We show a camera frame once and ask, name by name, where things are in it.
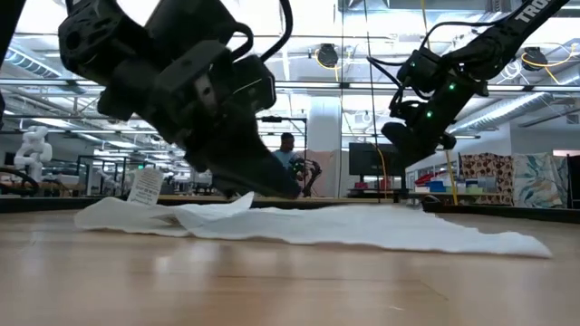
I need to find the floral patterned cloth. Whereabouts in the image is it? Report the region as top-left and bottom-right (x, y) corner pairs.
(460, 152), (515, 206)

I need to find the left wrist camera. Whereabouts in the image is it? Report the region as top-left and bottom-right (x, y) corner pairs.
(231, 53), (277, 115)

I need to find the black hanging cable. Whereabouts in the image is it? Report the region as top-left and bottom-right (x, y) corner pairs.
(362, 0), (382, 203)

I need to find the black cord reel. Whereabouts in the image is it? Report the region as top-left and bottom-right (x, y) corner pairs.
(520, 46), (550, 72)
(315, 43), (340, 70)

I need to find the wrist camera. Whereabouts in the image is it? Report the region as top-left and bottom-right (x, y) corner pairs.
(231, 53), (277, 115)
(397, 47), (450, 90)

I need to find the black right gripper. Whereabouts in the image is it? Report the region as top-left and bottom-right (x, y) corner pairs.
(382, 74), (490, 168)

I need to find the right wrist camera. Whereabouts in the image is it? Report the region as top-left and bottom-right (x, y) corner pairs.
(397, 47), (450, 90)

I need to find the leaf patterned cloth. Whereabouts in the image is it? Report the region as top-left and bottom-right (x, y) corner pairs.
(513, 152), (570, 209)

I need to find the pink curtain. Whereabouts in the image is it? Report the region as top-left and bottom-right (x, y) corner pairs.
(301, 149), (350, 198)

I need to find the black frame enclosure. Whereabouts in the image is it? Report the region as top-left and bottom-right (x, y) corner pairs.
(75, 154), (158, 196)

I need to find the black stand frame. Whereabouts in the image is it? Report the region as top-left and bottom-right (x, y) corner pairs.
(256, 115), (309, 197)

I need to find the white cloth napkin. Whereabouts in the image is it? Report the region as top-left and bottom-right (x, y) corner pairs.
(74, 191), (554, 260)

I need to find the black table frame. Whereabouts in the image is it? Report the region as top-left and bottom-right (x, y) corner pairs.
(0, 194), (580, 225)

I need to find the black monitor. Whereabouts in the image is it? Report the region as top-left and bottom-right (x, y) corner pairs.
(348, 142), (408, 177)

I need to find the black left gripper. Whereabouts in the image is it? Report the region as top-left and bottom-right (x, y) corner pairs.
(97, 40), (304, 201)

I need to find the white column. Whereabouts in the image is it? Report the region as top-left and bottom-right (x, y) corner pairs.
(307, 96), (343, 153)

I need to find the white printed care label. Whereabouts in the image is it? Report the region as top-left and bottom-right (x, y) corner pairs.
(126, 168), (166, 207)

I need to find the silver air duct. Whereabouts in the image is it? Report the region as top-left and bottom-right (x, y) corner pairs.
(448, 90), (580, 135)

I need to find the person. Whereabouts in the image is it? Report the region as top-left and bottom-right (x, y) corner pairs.
(271, 131), (304, 173)

